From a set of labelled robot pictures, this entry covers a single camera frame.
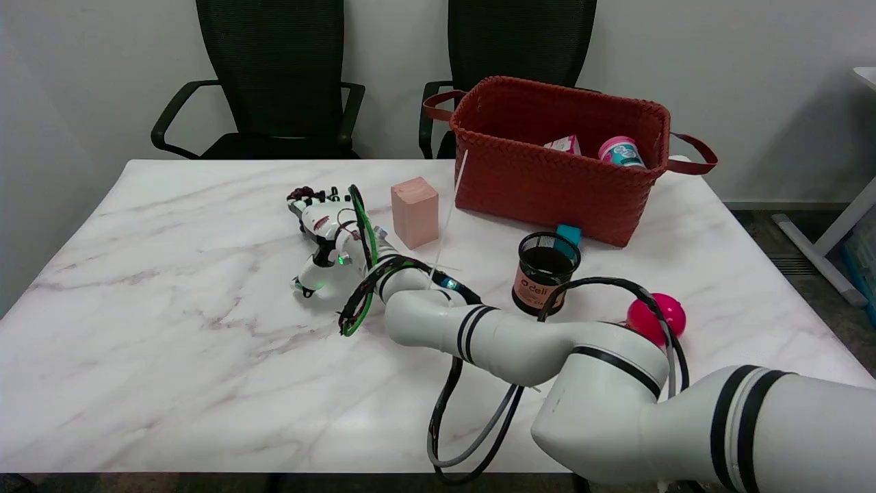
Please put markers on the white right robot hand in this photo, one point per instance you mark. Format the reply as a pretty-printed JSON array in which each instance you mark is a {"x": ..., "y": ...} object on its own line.
[{"x": 335, "y": 263}]

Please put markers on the dark purple grape bunch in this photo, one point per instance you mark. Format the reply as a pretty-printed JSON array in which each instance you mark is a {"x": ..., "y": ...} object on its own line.
[{"x": 301, "y": 192}]

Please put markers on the wooden rectangular block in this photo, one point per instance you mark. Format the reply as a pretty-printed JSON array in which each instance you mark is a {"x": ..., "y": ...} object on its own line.
[{"x": 415, "y": 212}]

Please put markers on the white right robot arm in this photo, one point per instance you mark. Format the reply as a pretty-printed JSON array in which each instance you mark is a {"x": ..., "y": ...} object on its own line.
[{"x": 602, "y": 383}]

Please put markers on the small teal block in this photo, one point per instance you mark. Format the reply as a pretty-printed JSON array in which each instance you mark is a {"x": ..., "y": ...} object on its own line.
[{"x": 569, "y": 233}]

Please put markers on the white zip tie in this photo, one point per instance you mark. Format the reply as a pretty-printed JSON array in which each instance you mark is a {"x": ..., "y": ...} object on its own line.
[{"x": 448, "y": 212}]

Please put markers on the black mesh office chair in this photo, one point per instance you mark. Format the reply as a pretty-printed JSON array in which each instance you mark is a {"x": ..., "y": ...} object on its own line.
[
  {"x": 520, "y": 41},
  {"x": 274, "y": 68}
]

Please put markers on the black mesh pen cup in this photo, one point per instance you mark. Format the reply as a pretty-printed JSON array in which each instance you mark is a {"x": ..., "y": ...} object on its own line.
[{"x": 540, "y": 281}]

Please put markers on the red woven basket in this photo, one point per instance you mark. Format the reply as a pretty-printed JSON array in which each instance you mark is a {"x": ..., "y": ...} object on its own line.
[{"x": 547, "y": 185}]

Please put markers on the pink and white carton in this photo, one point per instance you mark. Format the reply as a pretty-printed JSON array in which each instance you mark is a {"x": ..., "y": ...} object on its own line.
[{"x": 564, "y": 144}]

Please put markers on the pink and teal can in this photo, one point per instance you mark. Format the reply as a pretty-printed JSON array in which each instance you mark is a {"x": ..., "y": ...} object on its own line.
[{"x": 620, "y": 152}]

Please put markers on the pink ball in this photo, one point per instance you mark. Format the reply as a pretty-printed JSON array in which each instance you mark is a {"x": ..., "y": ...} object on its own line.
[{"x": 674, "y": 315}]

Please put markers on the white desk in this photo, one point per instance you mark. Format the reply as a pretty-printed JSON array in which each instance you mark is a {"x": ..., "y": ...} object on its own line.
[{"x": 845, "y": 222}]

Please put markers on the blue storage bin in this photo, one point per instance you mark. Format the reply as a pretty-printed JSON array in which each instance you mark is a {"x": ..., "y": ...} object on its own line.
[{"x": 864, "y": 263}]

